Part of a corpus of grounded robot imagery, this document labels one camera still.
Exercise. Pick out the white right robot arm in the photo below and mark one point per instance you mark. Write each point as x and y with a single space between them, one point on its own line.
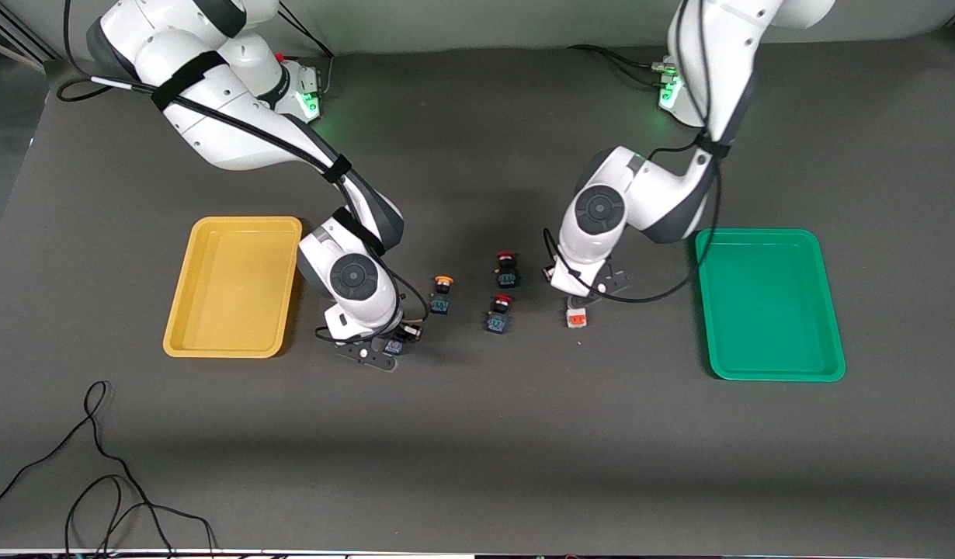
229 132

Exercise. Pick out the green plastic tray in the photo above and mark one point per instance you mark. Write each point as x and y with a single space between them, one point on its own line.
769 303

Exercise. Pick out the dark grey table mat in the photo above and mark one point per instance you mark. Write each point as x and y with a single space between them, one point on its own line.
477 466

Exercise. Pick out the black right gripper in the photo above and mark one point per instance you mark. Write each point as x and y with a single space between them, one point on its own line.
407 332

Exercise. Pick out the yellow plastic tray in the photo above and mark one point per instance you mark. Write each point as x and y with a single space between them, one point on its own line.
233 287

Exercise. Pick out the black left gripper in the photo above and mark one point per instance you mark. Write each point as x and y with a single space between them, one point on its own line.
585 293

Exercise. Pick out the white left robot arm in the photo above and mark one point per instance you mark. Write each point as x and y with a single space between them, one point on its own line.
640 202

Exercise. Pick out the red push button switch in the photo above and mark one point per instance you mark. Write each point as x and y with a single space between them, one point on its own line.
497 321
507 278

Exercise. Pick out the aluminium frame profile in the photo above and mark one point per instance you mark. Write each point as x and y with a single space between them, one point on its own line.
12 39

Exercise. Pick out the green button orange contact block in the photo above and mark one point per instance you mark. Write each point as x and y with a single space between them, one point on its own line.
576 317

